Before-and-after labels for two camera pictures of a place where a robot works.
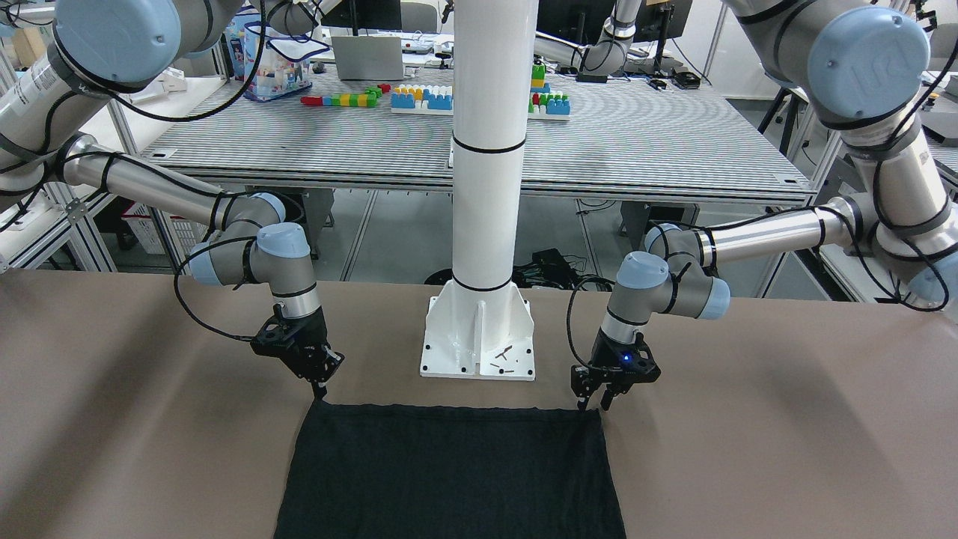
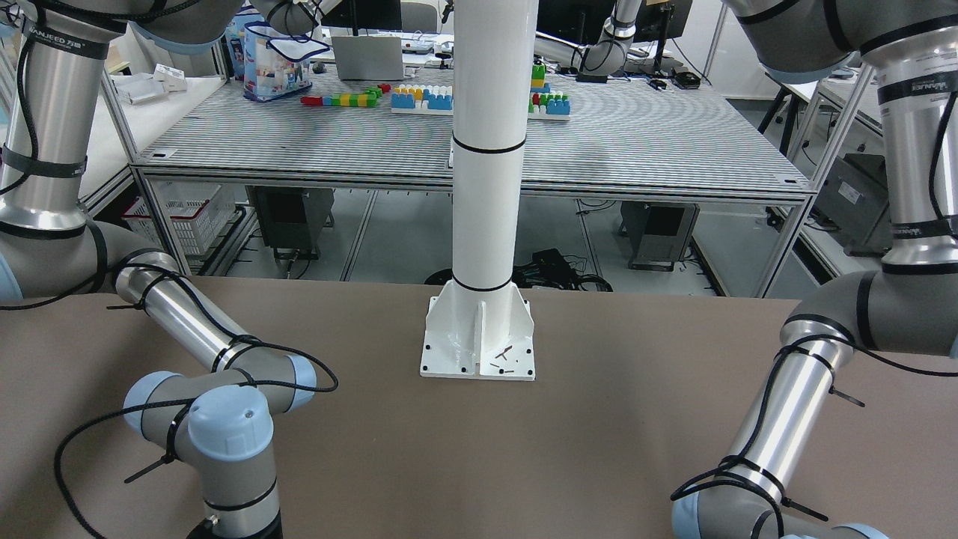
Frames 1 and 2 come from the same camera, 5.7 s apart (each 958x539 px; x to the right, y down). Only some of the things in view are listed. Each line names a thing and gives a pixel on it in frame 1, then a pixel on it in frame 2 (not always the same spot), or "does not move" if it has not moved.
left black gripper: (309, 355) -> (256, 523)
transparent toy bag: (284, 62) does not move
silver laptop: (369, 58) does not move
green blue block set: (543, 104) does not move
